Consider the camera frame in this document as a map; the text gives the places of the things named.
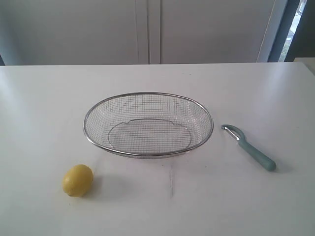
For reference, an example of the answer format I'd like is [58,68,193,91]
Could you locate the window with grey frame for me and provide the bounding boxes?
[256,0,315,64]

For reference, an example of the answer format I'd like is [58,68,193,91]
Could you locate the white cabinet doors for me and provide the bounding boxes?
[0,0,287,65]

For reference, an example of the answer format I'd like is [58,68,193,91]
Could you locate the yellow lemon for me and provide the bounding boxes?
[62,164,94,197]

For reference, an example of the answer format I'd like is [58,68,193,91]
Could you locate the oval metal wire mesh basket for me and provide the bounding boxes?
[83,92,214,159]

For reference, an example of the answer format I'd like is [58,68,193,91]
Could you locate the teal handled vegetable peeler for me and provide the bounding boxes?
[221,124,277,172]

